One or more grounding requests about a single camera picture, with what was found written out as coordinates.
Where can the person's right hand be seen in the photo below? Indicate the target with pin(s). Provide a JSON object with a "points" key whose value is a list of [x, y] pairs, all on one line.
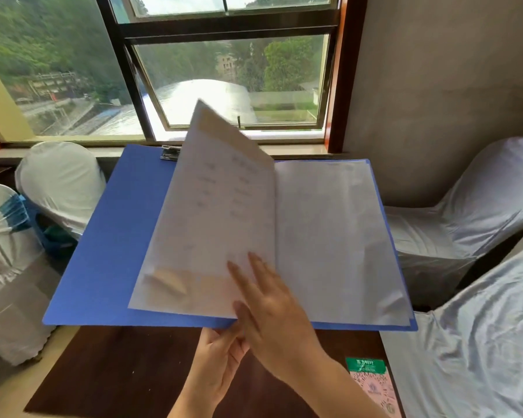
{"points": [[283, 330]]}

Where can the person's left hand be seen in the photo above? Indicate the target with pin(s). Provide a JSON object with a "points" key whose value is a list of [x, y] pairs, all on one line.
{"points": [[215, 365]]}

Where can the person's left thumb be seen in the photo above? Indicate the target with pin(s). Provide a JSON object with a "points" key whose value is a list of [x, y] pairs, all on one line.
{"points": [[226, 336]]}

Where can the person's right thumb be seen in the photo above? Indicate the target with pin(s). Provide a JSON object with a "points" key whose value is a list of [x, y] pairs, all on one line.
{"points": [[245, 319]]}

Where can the person's right middle finger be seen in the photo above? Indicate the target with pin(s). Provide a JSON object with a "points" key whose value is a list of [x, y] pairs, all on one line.
{"points": [[268, 274]]}

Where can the white paper sheet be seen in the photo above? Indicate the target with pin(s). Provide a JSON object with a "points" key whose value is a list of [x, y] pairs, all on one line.
{"points": [[209, 213]]}

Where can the blue clipboard folder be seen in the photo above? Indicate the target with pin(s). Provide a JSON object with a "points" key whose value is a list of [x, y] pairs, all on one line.
{"points": [[109, 239]]}

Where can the person's left forearm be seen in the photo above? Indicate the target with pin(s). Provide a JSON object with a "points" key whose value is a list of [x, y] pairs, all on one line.
{"points": [[187, 404]]}

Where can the person's right forearm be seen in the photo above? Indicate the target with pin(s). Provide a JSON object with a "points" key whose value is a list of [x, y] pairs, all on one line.
{"points": [[335, 391]]}

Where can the stack of white papers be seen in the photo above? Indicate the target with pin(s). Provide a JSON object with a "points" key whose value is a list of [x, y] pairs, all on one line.
{"points": [[335, 239]]}

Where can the pink and green sticker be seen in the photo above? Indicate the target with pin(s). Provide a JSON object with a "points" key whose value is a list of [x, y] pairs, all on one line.
{"points": [[372, 387]]}

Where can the silver metal folder clip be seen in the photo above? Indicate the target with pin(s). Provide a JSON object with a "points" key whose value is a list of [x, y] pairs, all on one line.
{"points": [[170, 153]]}

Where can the blue plastic basket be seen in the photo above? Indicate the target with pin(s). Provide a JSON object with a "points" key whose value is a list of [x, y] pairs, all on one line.
{"points": [[54, 241]]}

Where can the brown wooden window trim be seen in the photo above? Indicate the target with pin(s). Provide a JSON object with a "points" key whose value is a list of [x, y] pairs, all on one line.
{"points": [[344, 73]]}

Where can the white covered chair with ribbon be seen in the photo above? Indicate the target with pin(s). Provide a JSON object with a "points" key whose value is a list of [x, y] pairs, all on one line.
{"points": [[8, 274]]}

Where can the grey stone window sill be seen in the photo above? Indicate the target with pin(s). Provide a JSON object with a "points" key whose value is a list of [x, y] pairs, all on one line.
{"points": [[61, 152]]}

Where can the blue chair ribbon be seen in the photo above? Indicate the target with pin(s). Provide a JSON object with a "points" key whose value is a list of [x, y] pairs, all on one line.
{"points": [[14, 213]]}

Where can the dark metal window frame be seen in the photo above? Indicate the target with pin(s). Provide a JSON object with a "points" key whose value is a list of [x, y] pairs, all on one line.
{"points": [[126, 73]]}

